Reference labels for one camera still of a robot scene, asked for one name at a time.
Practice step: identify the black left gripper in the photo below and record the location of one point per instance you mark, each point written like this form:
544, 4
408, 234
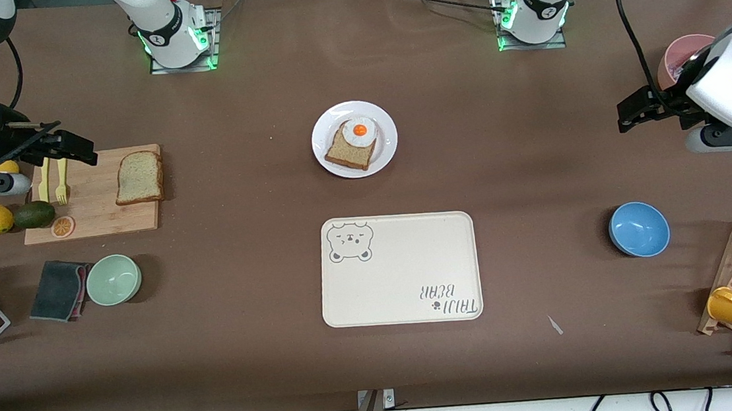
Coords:
666, 102

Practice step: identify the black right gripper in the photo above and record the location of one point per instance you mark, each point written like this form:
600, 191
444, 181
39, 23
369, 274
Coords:
11, 143

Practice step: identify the sandwich top bread slice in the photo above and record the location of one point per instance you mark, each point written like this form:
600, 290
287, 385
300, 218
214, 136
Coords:
138, 178

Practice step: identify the white round plate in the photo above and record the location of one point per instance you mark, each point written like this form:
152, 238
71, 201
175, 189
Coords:
387, 144

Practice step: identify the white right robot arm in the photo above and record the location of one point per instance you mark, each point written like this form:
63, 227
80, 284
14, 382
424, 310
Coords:
165, 31

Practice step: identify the yellow plastic knife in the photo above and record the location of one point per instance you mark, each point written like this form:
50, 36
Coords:
44, 184

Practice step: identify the yellow plastic fork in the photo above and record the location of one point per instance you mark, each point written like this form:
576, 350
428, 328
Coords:
62, 189

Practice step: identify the pink bowl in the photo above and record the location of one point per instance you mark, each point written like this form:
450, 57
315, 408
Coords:
674, 56

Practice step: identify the dark green avocado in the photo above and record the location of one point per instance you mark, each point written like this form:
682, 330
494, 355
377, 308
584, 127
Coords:
33, 215

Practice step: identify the orange slice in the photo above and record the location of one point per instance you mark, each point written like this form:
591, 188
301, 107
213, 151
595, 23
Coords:
63, 226

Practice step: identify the wooden cutting board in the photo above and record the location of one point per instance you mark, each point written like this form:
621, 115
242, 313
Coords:
98, 215

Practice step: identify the blue bowl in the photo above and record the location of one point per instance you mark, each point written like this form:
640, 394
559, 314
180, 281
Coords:
640, 229

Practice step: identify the grey folded cloth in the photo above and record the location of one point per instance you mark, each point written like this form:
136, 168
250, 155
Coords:
55, 291

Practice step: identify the pale green bowl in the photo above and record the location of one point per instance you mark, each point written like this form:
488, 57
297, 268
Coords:
114, 279

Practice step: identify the fried egg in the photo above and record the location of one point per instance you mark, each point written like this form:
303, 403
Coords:
359, 132

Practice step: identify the cream bear print tray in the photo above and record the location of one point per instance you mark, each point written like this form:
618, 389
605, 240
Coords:
404, 268

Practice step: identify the bread slice under egg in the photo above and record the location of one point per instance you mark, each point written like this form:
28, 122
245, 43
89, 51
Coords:
348, 155

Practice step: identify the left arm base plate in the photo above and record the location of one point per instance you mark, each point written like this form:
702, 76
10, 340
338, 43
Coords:
557, 43

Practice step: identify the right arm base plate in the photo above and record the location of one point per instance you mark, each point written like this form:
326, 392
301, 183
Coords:
217, 46

